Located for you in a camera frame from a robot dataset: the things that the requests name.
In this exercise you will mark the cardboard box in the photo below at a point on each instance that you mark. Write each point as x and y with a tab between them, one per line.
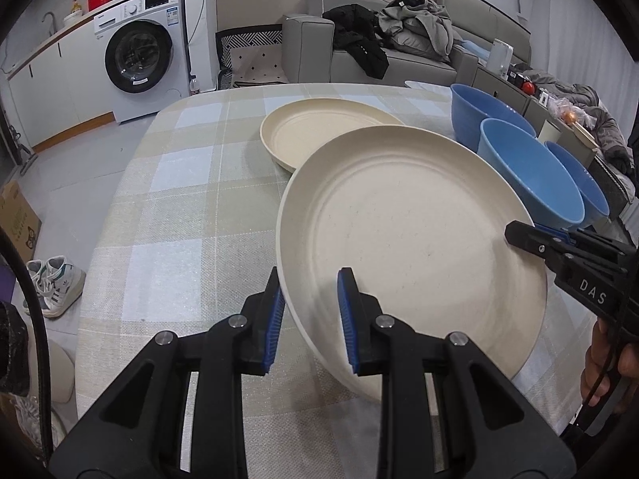
19	221

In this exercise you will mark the white sneakers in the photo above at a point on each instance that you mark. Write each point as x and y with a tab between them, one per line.
58	283

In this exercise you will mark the white kitchen cabinets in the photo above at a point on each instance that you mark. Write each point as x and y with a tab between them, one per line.
64	86

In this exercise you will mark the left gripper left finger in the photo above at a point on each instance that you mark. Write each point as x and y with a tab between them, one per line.
176	410

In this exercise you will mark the white washing machine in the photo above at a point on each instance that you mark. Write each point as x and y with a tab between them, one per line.
145	56

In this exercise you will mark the blue bowl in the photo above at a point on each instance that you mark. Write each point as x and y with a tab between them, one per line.
543	184
470	106
595	203

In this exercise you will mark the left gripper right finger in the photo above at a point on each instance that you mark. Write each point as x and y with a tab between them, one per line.
446	409

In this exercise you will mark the beige plate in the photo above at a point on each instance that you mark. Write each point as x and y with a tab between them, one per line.
421	221
294	131

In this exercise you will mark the right hand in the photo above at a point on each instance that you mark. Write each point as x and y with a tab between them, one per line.
595	358

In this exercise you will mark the grey clothes pile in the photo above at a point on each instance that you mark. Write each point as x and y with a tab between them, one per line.
418	27

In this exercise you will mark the black jacket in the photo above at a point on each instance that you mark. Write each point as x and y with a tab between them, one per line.
355	32

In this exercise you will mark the grey sofa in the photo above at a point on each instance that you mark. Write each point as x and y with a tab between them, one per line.
308	54

